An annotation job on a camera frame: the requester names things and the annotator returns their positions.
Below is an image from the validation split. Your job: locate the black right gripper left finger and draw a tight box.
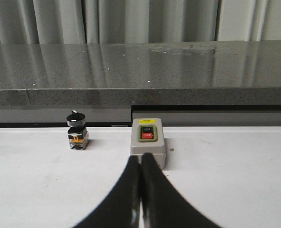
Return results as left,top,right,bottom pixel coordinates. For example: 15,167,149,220
75,156,140,228

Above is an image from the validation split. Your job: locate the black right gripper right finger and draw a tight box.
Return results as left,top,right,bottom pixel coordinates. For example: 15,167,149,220
141,153,219,228

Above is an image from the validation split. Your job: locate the grey stone counter slab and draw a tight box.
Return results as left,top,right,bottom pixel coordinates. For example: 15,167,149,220
0,40,281,127

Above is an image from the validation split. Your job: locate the grey pleated curtain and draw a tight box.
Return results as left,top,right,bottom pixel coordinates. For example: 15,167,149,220
0,0,281,44

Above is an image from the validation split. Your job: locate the grey on-off switch box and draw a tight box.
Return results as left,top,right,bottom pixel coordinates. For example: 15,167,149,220
130,118,166,169

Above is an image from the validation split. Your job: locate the black rotary selector switch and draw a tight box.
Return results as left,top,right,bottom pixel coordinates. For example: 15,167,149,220
67,110,89,150

